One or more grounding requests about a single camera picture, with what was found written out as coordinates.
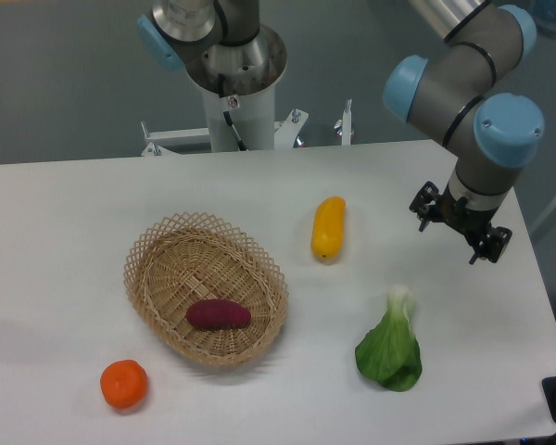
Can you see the blue object top right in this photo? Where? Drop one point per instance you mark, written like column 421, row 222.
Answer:
column 544, row 14

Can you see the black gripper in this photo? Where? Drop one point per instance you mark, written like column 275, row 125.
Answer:
column 488, row 242

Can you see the white metal base frame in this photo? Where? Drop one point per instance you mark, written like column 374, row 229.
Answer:
column 286, row 134

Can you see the woven wicker basket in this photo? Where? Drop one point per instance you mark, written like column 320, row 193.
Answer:
column 192, row 257

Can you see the yellow mango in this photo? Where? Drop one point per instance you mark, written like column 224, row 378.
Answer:
column 328, row 228

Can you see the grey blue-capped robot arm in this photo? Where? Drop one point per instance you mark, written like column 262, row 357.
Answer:
column 236, row 61

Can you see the purple sweet potato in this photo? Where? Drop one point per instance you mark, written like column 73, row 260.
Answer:
column 214, row 314

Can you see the orange tangerine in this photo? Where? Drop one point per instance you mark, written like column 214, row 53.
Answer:
column 124, row 384

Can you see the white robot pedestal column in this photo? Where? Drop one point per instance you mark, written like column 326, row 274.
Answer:
column 252, row 116

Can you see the green bok choy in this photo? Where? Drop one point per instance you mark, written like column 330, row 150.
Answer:
column 389, row 354

